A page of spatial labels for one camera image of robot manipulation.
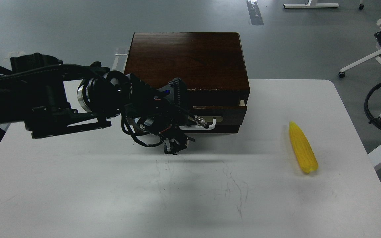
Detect yellow corn cob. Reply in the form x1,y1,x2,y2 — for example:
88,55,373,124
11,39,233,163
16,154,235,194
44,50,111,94
288,121,318,174

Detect white desk leg base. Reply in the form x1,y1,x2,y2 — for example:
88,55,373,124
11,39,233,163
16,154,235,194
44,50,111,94
283,0,340,9

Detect wooden drawer with white handle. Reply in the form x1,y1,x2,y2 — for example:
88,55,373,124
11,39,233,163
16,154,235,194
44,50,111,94
181,105,248,134

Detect grey floor tape strip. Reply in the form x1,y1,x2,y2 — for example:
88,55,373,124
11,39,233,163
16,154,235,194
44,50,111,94
245,0,264,26

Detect dark wooden drawer cabinet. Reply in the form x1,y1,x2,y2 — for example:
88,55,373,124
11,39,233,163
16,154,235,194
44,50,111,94
123,32,250,134

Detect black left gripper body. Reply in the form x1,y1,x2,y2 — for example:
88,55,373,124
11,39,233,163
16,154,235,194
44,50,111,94
119,73,189,136

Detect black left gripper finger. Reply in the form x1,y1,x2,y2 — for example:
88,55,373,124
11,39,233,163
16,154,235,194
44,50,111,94
163,128,195,155
177,107,210,129

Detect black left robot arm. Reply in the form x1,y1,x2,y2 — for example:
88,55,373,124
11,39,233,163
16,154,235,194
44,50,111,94
0,53,216,155

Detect white floor tape marks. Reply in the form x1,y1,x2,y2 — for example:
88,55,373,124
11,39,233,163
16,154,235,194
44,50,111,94
111,47,130,72

